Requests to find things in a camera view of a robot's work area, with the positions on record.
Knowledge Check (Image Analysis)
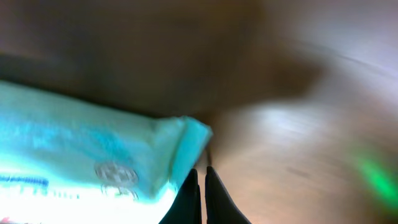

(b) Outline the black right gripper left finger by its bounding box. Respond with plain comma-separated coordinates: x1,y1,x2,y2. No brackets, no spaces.
159,169,201,224

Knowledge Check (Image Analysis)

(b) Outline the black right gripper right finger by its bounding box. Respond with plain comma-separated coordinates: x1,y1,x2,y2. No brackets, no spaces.
205,166,251,224

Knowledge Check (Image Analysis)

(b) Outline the teal wet wipes pack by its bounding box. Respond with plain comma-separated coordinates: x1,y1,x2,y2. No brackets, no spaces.
1,82,212,223

